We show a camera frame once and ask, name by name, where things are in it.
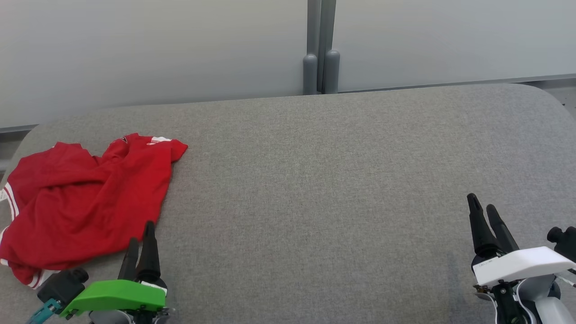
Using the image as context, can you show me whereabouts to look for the red jersey shirt white sleeves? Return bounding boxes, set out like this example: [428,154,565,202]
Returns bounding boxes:
[0,133,188,288]

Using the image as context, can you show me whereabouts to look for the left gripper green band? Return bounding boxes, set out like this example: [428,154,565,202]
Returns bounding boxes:
[60,220,175,324]

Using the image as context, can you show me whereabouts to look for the grey fabric sofa cushion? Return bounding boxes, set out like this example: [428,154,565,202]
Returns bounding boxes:
[0,83,576,324]

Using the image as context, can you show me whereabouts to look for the grey metal partition post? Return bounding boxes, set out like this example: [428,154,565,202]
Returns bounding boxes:
[303,0,321,95]
[317,0,340,94]

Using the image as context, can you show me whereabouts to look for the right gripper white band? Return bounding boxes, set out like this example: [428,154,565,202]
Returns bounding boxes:
[467,193,576,324]

